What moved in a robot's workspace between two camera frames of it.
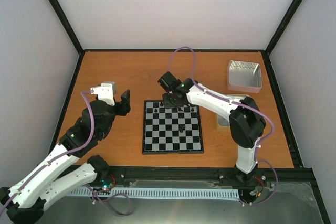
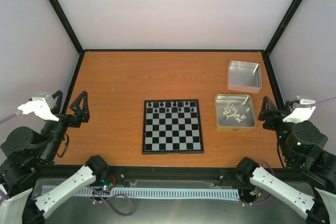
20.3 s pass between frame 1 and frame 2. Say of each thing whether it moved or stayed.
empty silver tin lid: stayed
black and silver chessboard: stayed
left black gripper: moved
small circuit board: stayed
